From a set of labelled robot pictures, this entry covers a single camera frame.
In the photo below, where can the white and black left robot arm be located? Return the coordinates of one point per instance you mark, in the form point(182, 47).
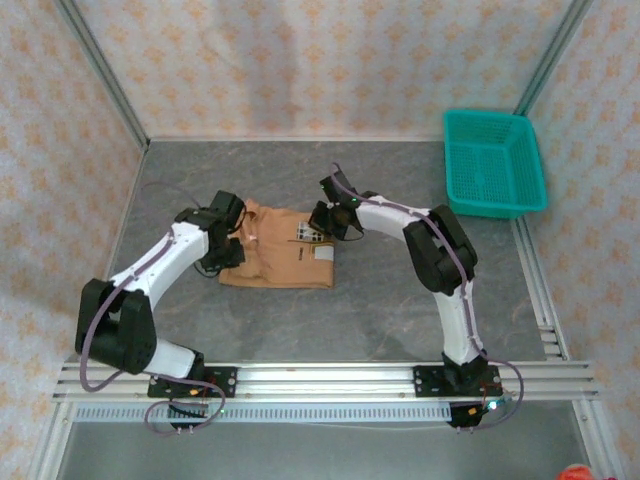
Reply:
point(120, 340)

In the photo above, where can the red object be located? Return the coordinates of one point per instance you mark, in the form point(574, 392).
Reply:
point(575, 472)

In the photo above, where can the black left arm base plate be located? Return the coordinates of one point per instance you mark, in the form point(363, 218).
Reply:
point(222, 382)

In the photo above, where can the aluminium frame post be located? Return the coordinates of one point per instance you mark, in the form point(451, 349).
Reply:
point(100, 65)
point(556, 50)

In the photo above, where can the aluminium table edge rail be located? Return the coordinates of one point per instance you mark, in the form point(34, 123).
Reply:
point(250, 138)
point(137, 175)
point(521, 231)

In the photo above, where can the brown t-shirt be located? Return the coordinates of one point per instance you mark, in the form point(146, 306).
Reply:
point(280, 265)

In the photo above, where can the aluminium mounting rail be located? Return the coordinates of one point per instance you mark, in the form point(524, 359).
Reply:
point(325, 382)

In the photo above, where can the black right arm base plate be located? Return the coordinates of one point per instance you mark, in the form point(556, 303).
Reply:
point(425, 382)

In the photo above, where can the teal plastic mesh basket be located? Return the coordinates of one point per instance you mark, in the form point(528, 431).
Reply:
point(490, 165)

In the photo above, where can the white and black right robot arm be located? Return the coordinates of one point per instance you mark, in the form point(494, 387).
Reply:
point(440, 250)

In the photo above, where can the black controller board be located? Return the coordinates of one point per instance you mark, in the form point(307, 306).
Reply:
point(470, 415)

